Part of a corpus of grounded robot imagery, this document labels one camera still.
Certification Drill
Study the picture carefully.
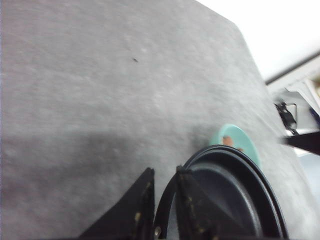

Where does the brown beef cubes pile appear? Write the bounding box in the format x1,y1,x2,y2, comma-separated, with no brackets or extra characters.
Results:
222,135,244,152

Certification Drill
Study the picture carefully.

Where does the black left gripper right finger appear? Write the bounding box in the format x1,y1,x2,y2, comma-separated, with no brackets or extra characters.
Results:
175,165,240,240

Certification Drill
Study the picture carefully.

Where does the black frying pan green handle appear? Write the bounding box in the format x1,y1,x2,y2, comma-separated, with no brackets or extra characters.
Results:
154,145,289,240

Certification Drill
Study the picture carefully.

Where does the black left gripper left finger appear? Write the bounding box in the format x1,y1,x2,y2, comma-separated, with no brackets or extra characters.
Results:
78,167,155,240

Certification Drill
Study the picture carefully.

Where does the teal round plate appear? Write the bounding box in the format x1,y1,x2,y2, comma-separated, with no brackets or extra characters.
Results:
209,124,261,168

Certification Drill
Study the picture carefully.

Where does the black buckle clip background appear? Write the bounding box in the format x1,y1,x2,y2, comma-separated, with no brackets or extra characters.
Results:
274,101,299,136

